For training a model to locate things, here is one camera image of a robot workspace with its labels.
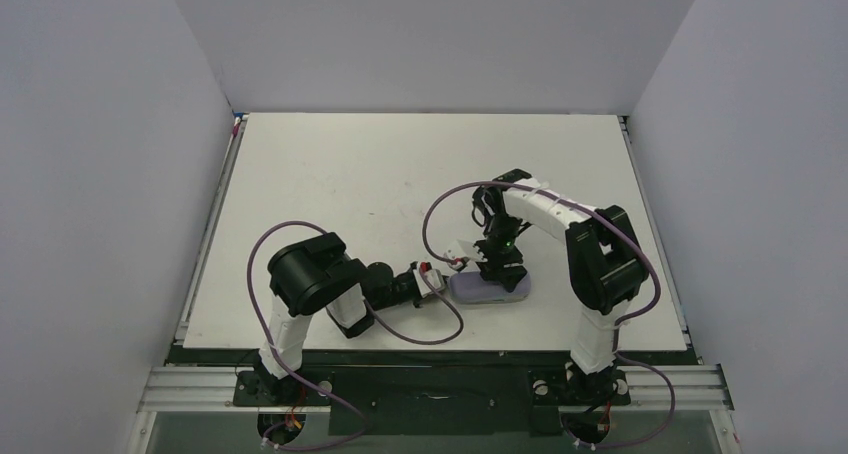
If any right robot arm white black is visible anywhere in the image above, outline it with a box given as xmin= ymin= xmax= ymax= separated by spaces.
xmin=472 ymin=169 xmax=650 ymax=375

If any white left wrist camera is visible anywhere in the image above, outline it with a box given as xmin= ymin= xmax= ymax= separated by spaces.
xmin=412 ymin=262 xmax=448 ymax=299

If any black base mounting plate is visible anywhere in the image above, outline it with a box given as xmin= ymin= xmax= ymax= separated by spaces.
xmin=232 ymin=350 xmax=631 ymax=437

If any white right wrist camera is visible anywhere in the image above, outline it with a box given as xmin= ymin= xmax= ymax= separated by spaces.
xmin=444 ymin=240 xmax=486 ymax=272

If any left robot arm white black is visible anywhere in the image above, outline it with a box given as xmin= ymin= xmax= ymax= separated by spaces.
xmin=254 ymin=232 xmax=431 ymax=387

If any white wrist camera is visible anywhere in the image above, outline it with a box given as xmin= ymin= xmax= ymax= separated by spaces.
xmin=412 ymin=262 xmax=448 ymax=299
xmin=444 ymin=240 xmax=486 ymax=272

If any aluminium front rail frame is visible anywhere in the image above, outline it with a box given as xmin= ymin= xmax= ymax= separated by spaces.
xmin=128 ymin=365 xmax=740 ymax=453

